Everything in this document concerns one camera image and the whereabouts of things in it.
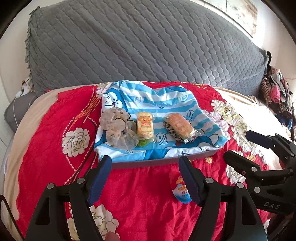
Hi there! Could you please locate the blue striped cartoon cloth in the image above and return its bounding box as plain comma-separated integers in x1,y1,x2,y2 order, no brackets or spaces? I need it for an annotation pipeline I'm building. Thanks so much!
94,80,229,158

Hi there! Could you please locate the white charger cable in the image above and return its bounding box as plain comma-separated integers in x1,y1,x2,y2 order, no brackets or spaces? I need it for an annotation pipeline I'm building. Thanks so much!
12,77,34,128

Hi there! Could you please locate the person left hand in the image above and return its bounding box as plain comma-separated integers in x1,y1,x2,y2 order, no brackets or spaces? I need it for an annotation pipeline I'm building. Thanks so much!
105,232,120,241

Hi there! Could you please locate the yellow rice cracker packet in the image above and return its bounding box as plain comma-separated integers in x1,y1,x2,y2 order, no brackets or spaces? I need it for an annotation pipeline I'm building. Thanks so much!
137,111,154,140

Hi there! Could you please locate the egg shaped candy packet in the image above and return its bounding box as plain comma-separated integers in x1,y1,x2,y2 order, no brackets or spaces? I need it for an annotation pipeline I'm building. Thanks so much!
169,172,192,204

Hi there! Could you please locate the grey storage tray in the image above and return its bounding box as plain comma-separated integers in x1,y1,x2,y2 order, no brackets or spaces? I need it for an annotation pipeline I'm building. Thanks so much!
111,146,219,169

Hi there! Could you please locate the leopard print scrunchie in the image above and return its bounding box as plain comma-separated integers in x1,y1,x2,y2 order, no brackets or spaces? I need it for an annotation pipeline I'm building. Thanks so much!
163,117,194,143

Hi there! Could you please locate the red floral quilt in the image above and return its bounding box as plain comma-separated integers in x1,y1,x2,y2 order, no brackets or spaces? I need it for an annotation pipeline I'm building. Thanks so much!
4,83,289,240

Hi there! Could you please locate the orange rice cracker packet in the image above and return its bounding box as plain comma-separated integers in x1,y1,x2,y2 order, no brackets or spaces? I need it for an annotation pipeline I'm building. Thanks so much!
166,113,202,144

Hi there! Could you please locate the green fuzzy scrunchie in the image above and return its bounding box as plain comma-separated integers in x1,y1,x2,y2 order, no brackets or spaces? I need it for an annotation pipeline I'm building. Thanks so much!
136,138,154,148

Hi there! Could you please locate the wall picture panel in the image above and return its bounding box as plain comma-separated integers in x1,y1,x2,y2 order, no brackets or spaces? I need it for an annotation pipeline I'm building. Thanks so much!
193,0,258,39

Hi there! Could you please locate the pile of clothes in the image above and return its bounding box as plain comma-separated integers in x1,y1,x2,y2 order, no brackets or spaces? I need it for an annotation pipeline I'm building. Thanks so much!
258,65,295,141

